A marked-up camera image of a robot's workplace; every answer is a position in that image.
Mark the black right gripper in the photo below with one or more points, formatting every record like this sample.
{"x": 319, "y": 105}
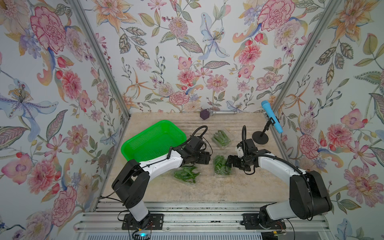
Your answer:
{"x": 235, "y": 162}

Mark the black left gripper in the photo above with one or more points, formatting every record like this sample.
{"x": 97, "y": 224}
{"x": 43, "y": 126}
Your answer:
{"x": 205, "y": 157}

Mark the clear pepper clamshell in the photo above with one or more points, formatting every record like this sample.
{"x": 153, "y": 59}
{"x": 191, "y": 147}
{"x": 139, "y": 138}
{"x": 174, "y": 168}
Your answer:
{"x": 187, "y": 174}
{"x": 222, "y": 138}
{"x": 220, "y": 167}

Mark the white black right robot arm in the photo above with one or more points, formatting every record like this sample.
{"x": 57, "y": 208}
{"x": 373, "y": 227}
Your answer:
{"x": 308, "y": 196}

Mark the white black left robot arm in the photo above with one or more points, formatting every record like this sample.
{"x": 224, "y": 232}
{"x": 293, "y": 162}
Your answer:
{"x": 131, "y": 183}

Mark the black microphone stand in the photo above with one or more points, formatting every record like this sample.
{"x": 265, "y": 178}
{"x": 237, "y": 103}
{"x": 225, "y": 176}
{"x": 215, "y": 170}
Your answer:
{"x": 261, "y": 137}

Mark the purple foam microphone cube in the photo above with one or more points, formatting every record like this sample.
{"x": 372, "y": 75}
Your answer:
{"x": 204, "y": 114}

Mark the green plastic basket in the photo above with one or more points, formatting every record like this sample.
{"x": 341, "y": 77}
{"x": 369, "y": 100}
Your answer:
{"x": 153, "y": 142}

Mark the blue microphone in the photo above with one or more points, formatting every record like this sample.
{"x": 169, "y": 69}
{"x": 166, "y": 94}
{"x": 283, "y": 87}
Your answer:
{"x": 268, "y": 109}

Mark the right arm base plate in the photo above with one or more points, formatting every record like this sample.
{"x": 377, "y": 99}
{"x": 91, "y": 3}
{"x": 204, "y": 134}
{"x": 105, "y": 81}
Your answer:
{"x": 254, "y": 221}

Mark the aluminium rail frame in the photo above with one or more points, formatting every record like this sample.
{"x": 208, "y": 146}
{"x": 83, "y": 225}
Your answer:
{"x": 194, "y": 218}

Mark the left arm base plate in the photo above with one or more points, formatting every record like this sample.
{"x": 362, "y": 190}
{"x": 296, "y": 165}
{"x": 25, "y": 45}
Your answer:
{"x": 150, "y": 222}

